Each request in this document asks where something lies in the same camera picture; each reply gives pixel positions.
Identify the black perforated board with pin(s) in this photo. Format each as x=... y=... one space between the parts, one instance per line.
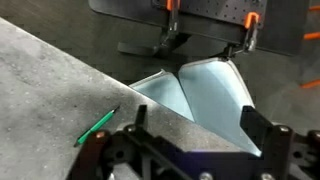
x=213 y=16

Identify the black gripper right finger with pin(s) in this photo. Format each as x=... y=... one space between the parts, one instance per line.
x=283 y=150

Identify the orange bar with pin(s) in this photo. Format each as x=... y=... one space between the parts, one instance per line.
x=310 y=83
x=312 y=35
x=314 y=7

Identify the light blue panel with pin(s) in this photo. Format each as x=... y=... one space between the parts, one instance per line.
x=165 y=91
x=215 y=96

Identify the orange black clamp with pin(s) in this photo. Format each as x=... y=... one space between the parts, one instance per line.
x=171 y=30
x=250 y=33

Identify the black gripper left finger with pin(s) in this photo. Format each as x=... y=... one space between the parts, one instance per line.
x=100 y=156

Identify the green pen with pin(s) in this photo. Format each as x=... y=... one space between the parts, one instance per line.
x=96 y=127

